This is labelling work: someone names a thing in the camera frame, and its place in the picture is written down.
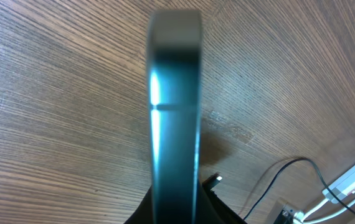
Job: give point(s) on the white power strip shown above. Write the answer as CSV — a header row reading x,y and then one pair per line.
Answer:
x,y
352,180

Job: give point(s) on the Galaxy S25 smartphone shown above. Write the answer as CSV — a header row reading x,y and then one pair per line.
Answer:
x,y
173,67

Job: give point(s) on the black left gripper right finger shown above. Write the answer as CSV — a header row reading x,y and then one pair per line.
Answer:
x,y
212,210

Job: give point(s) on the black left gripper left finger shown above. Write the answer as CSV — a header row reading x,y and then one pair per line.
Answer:
x,y
144,213

